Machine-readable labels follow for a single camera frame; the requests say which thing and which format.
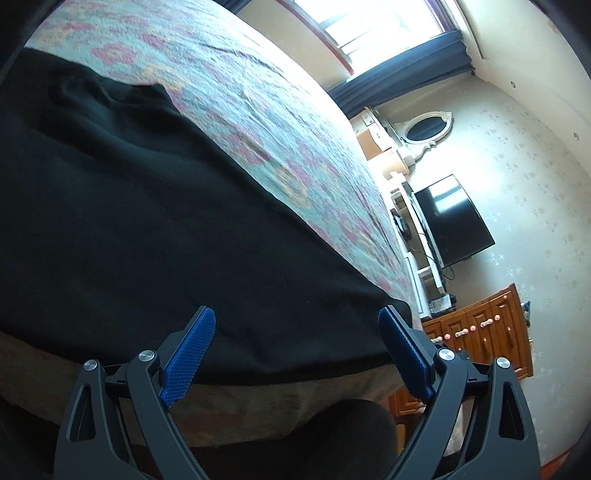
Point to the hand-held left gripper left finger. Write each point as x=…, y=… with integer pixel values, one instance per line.
x=189, y=355

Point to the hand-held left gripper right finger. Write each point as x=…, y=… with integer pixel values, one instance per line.
x=406, y=350

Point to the black pants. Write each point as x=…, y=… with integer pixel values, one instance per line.
x=138, y=230

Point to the wooden dresser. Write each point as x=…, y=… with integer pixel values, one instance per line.
x=480, y=332

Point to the white television stand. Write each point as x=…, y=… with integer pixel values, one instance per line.
x=427, y=277

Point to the small black device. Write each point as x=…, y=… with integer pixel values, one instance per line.
x=400, y=224

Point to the black television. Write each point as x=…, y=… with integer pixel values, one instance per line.
x=452, y=221

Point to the cream dressing table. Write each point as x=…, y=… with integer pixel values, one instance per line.
x=374, y=138

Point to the oval white vanity mirror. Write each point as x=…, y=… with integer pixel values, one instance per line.
x=427, y=128

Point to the floral bedspread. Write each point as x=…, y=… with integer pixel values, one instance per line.
x=258, y=101

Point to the dark blue curtain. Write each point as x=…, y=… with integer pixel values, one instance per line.
x=406, y=62

